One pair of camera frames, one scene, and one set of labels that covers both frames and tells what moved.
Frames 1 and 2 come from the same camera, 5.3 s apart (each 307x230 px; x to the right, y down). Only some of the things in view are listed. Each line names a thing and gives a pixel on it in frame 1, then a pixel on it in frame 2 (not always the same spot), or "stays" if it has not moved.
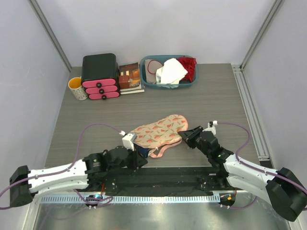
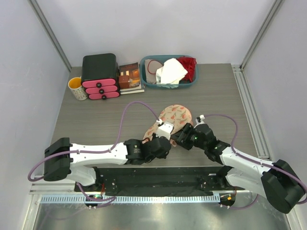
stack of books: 129,78 stays
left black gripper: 138,161 → 163,155
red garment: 189,63 stays
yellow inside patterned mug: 80,92 stays
